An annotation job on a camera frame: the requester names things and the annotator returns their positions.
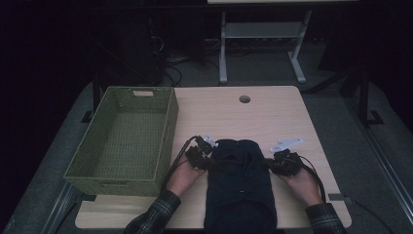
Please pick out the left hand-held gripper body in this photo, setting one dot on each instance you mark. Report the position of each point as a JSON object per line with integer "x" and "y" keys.
{"x": 199, "y": 156}

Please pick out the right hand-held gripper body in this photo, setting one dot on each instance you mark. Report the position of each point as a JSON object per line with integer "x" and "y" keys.
{"x": 289, "y": 164}

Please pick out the dark navy cloth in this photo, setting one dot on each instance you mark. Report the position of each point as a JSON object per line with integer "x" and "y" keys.
{"x": 240, "y": 182}

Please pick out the green woven basket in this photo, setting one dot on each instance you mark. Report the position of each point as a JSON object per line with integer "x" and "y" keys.
{"x": 130, "y": 146}

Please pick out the person's left hand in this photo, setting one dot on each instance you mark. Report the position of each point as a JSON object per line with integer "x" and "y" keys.
{"x": 185, "y": 178}

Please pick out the person's right hand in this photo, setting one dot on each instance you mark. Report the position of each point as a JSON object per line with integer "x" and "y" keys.
{"x": 303, "y": 188}

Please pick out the grey tape strip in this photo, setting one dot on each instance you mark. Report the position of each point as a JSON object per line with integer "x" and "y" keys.
{"x": 336, "y": 197}

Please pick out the black metal stand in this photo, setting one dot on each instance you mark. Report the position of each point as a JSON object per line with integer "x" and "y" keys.
{"x": 363, "y": 97}
{"x": 95, "y": 94}

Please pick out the aluminium floor rail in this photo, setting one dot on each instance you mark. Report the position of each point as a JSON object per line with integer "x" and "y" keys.
{"x": 386, "y": 167}
{"x": 60, "y": 208}

